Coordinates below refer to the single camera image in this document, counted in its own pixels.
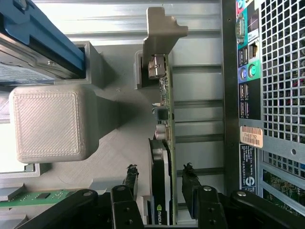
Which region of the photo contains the beige service tag sticker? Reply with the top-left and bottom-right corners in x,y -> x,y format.
240,125 -> 264,148

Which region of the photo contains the green RAM stick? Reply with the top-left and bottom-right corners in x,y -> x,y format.
0,189 -> 81,208

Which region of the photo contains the grey parts rack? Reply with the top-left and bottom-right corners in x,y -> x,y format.
0,41 -> 169,229

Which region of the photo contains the open PC case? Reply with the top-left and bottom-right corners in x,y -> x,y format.
221,0 -> 305,222

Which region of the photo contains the hard disk in blue carrier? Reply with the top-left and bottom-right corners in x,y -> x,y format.
0,0 -> 87,84

